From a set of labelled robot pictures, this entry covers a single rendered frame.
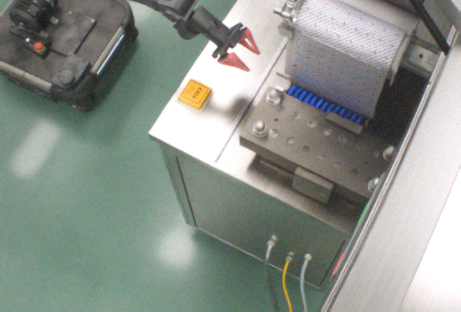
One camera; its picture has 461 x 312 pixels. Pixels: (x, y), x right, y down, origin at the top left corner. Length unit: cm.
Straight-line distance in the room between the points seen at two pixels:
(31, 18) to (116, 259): 108
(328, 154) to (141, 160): 129
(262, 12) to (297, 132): 49
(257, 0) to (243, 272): 111
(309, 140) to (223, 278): 107
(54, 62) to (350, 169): 157
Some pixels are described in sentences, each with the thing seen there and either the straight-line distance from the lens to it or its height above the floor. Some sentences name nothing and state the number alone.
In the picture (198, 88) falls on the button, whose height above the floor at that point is 92.
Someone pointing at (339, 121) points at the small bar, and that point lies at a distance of 157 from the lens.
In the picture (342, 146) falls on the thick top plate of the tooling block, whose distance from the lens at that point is 156.
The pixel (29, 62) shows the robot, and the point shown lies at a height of 24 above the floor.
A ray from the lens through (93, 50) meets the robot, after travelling 271.
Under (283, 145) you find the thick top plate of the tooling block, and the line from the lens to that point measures 155.
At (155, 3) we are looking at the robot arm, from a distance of 159.
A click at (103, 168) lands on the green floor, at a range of 271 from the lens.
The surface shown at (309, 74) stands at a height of 111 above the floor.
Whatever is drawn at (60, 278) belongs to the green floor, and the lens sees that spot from 261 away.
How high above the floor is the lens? 244
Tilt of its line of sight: 65 degrees down
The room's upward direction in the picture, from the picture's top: 5 degrees counter-clockwise
